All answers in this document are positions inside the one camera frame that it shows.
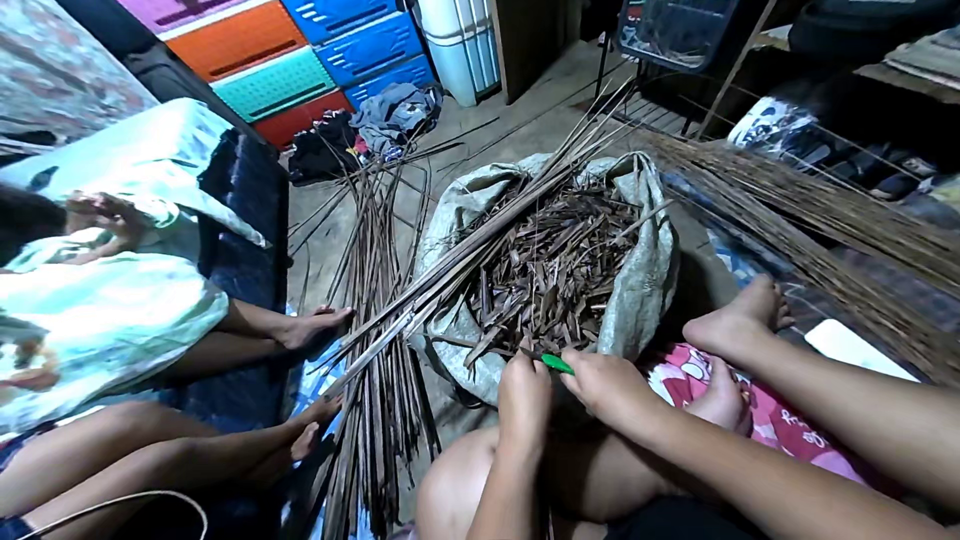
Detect person's right hand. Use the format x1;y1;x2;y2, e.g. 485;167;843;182
558;346;664;444

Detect person's left hand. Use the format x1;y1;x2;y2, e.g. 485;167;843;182
497;348;554;460

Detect knife with green handle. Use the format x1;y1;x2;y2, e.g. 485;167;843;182
519;345;576;376

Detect brown dried leaf strip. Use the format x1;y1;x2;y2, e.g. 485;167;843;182
429;335;520;357

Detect person's left forearm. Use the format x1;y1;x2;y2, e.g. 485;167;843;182
465;442;546;540

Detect person's right forearm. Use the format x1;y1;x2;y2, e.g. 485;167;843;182
628;401;960;540

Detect whitish woven sack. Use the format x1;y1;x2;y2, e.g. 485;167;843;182
408;151;681;408

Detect heap of cut leaf pieces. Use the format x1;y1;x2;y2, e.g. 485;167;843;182
465;178;643;370

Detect bundle of pale long strips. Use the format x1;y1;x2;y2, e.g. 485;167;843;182
322;77;639;399

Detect bundle of brown long strips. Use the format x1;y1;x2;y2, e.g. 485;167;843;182
306;153;444;540

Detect pink patterned cloth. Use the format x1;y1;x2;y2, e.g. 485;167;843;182
643;342;894;492

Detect blue patterned floor mat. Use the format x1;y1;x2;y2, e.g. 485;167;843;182
279;303;380;540

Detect white flat board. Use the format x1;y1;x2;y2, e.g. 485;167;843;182
804;318;921;384

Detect grey blue crumpled clothes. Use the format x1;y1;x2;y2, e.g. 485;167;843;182
349;82;444;163

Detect large bundle of thin sticks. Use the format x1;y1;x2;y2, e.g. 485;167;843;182
637;126;960;387

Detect black crumpled cloth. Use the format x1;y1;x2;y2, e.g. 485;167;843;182
288;110;363;187

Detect dark blue mattress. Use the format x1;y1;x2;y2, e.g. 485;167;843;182
97;123;291;540

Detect white patterned plastic bag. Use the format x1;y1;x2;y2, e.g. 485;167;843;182
727;95;820;157

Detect tall white plastic container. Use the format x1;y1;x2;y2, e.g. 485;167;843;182
411;0;502;108

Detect brown wooden panel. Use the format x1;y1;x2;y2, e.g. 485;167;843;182
491;0;583;105

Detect transparent plastic box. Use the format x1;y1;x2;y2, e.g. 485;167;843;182
615;0;741;74

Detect blue plastic drawer cabinet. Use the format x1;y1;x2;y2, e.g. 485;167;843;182
280;0;437;111

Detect dark slipper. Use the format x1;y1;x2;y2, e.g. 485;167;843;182
870;172;922;201

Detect multicoloured plastic drawer cabinet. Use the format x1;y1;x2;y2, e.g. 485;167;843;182
116;0;355;151

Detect black round basin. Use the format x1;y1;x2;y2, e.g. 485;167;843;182
787;0;960;67

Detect white and light green pillow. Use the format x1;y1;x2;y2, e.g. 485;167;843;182
0;97;272;250

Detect stack of folded grey cloths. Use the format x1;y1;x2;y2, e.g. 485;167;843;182
883;27;960;90

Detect floral curtain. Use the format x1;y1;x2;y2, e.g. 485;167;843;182
0;0;160;157

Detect thin white cable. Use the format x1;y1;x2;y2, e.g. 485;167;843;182
16;489;210;540

